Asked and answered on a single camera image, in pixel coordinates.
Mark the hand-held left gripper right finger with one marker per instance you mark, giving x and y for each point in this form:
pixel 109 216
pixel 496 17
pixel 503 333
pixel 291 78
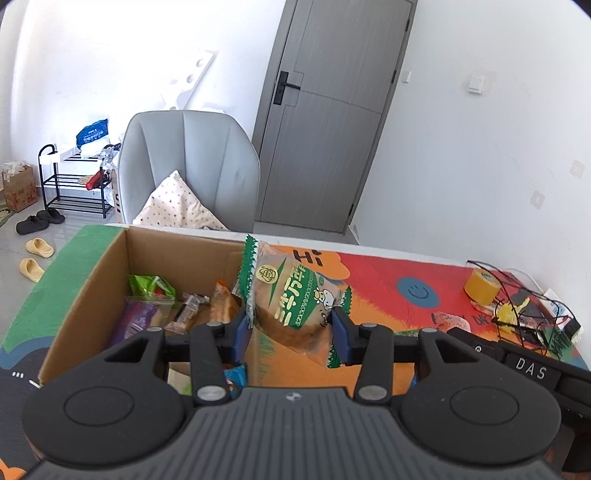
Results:
pixel 340 337

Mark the dotted cream pillow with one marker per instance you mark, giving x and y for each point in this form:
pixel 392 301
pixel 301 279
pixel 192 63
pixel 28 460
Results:
pixel 175 203

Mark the black power adapter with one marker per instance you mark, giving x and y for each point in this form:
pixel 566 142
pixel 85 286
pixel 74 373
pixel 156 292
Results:
pixel 574 328

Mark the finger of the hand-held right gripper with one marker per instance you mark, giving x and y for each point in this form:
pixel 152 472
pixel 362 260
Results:
pixel 480 350

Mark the blue plastic bag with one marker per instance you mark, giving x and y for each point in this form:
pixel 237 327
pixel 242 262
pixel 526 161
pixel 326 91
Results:
pixel 92 133

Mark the yellow toy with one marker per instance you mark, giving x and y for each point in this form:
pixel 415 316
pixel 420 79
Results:
pixel 510 311

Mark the white wall socket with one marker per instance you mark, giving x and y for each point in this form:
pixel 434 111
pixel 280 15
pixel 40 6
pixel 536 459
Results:
pixel 577 167
pixel 538 198

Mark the black slipper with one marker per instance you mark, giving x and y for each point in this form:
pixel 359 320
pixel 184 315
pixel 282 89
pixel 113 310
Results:
pixel 32 226
pixel 51 216

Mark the small printed cardboard box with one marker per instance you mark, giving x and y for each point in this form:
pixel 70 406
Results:
pixel 18 191

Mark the yellow tape roll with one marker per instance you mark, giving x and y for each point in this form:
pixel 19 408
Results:
pixel 480 286

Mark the blue snack packet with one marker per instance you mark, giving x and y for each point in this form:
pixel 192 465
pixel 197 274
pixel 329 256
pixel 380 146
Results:
pixel 236 378

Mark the white translucent snack packet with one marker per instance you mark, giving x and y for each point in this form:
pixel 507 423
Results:
pixel 179 378

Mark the clear plastic bag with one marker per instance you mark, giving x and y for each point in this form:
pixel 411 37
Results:
pixel 111 157

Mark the white light switch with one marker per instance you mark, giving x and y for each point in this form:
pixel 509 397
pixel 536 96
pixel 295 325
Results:
pixel 477 84

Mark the grey door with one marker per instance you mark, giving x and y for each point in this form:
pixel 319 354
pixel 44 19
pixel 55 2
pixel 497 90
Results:
pixel 323 138

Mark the orange snack packet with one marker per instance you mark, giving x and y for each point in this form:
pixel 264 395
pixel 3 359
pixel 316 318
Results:
pixel 224 304

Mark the white board with holes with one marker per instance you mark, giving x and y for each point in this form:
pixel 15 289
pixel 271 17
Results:
pixel 194 78

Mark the brown snack bar packet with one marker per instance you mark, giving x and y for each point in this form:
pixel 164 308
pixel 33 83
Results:
pixel 184 314

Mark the purple clear snack packet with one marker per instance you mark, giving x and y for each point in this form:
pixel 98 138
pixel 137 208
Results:
pixel 134 323

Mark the green snack packet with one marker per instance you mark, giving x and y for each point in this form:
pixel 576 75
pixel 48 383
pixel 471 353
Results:
pixel 152 288

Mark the colourful cartoon printed mat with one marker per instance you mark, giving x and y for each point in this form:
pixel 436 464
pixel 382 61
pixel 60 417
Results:
pixel 383 286

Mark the yellow slipper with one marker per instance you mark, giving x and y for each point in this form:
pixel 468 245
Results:
pixel 40 248
pixel 31 269

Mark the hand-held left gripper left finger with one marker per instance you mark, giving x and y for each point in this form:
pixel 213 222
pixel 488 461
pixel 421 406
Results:
pixel 240 337

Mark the red black bundle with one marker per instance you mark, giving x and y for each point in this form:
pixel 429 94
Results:
pixel 98 180

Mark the green white bread packet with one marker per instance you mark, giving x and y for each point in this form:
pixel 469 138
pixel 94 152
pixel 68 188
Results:
pixel 286 295

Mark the grey armchair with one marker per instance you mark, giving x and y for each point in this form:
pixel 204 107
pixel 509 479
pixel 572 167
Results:
pixel 207 152

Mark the black metal shoe rack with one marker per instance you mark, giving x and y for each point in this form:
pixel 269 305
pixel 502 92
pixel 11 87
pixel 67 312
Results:
pixel 74 199

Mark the white power strip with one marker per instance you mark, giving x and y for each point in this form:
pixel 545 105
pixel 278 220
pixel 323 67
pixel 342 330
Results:
pixel 551 297

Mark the brown cardboard box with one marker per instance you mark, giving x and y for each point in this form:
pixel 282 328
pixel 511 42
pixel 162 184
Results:
pixel 83 295

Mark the pink snack packet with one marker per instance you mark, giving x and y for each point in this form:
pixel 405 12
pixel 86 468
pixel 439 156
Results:
pixel 452 322

